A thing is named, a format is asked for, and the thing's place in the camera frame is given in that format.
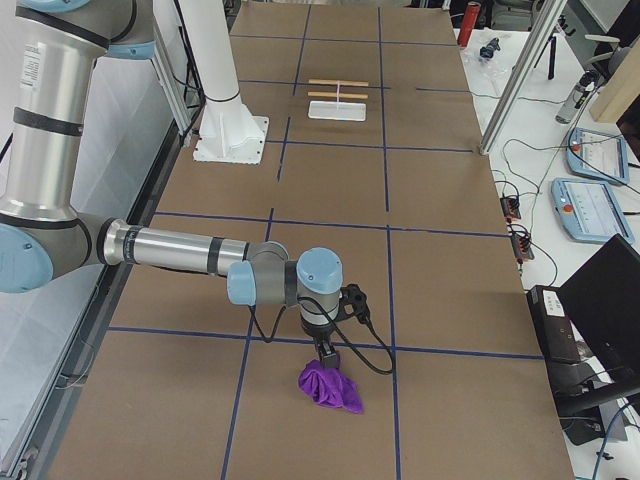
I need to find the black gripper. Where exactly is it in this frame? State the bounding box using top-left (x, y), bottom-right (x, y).
top-left (301, 320), bottom-right (340, 369)

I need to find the purple towel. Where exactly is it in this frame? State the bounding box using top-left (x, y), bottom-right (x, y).
top-left (298, 360), bottom-right (364, 414)

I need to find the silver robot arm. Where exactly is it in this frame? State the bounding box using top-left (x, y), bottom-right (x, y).
top-left (1, 1), bottom-right (346, 368)

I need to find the white towel rack base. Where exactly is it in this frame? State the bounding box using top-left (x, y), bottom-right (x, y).
top-left (308, 100), bottom-right (366, 122)

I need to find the front wooden rack rod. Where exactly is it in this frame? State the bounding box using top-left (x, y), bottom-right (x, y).
top-left (307, 91), bottom-right (369, 101)

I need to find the wooden rack rod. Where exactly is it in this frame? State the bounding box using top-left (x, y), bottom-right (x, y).
top-left (307, 91), bottom-right (369, 101)
top-left (308, 79), bottom-right (370, 88)

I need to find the rear wooden rack rod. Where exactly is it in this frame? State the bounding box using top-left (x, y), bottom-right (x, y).
top-left (308, 79), bottom-right (370, 88)

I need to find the black computer box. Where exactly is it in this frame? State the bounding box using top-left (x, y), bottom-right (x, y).
top-left (526, 285), bottom-right (584, 365)

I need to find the orange black connector block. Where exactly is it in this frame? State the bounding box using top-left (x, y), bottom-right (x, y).
top-left (500, 196), bottom-right (521, 223)

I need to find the black monitor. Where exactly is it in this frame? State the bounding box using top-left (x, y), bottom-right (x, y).
top-left (558, 234), bottom-right (639, 380)

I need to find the near blue teach pendant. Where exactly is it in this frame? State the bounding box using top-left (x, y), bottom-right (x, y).
top-left (551, 178), bottom-right (635, 244)

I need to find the blue teach pendant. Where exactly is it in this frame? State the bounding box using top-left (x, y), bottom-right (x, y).
top-left (566, 128), bottom-right (630, 185)
top-left (551, 178), bottom-right (635, 244)

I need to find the far blue teach pendant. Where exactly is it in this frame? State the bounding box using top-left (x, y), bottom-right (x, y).
top-left (566, 128), bottom-right (630, 185)

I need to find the dark blue folded umbrella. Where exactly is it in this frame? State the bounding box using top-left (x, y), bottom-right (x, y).
top-left (479, 37), bottom-right (501, 60)

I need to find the grey water bottle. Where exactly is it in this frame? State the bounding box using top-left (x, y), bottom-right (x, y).
top-left (555, 70), bottom-right (600, 124)

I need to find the red cylinder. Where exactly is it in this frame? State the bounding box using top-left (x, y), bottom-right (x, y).
top-left (457, 1), bottom-right (481, 48)

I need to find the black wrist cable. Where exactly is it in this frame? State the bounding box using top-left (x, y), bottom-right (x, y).
top-left (249, 294), bottom-right (395, 375)

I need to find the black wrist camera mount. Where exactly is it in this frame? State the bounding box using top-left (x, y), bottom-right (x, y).
top-left (336, 284), bottom-right (371, 325)

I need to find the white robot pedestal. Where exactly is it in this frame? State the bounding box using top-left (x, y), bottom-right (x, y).
top-left (179, 0), bottom-right (269, 165)

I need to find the aluminium frame post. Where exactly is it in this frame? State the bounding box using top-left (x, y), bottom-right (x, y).
top-left (479, 0), bottom-right (567, 155)

